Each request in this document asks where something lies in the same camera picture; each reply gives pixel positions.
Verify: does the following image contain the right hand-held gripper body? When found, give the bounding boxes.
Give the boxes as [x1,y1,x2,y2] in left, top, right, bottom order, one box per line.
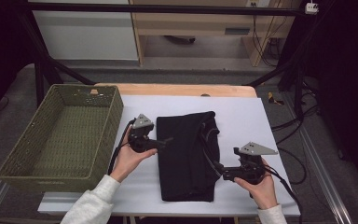
[223,141,279,185]

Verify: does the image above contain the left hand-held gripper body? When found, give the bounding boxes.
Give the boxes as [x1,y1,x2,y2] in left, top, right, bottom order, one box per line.
[127,113,157,154]

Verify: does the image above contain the black knit vest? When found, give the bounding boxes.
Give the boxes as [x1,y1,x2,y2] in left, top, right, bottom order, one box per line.
[156,110,222,203]

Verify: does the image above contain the green woven basket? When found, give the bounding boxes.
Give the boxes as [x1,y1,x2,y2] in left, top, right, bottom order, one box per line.
[0,83,125,194]

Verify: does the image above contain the person's left hand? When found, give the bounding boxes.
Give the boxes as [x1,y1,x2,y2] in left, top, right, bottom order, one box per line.
[109,125,158,183]

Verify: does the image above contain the person's right hand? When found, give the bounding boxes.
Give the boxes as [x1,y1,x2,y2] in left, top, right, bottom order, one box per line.
[233,158,279,210]

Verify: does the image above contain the white table sheet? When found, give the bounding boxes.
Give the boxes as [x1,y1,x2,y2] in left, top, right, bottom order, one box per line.
[37,94,301,217]

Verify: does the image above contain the yellow black tape piece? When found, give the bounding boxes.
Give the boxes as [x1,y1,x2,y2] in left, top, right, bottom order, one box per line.
[267,91,285,106]

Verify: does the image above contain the dark object under desk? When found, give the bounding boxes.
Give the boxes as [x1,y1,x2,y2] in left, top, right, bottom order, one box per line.
[163,35,197,45]

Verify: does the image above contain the white cabinet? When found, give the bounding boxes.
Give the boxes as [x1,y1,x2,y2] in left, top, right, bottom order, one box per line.
[31,0,139,62]

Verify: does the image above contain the light wooden desk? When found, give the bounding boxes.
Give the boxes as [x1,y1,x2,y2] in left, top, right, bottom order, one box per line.
[129,0,302,68]

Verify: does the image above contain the left hand-held gripper cable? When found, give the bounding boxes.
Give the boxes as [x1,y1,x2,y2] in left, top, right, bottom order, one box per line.
[106,118,137,175]

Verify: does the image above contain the hand-held gripper cable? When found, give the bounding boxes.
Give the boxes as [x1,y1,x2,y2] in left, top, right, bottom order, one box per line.
[106,118,137,175]
[262,166,304,224]

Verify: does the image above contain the right hand-held gripper cable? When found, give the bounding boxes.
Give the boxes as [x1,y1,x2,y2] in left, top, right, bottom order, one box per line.
[262,166,304,224]

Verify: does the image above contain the black floor cables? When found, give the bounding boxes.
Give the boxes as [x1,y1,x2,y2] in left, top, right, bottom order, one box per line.
[271,80,321,139]

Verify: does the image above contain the hanging black cables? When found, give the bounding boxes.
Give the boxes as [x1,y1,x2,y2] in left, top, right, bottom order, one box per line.
[251,13,288,68]

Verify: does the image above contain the black metal frame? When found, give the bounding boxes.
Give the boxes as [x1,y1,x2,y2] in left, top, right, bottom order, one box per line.
[18,1,311,119]

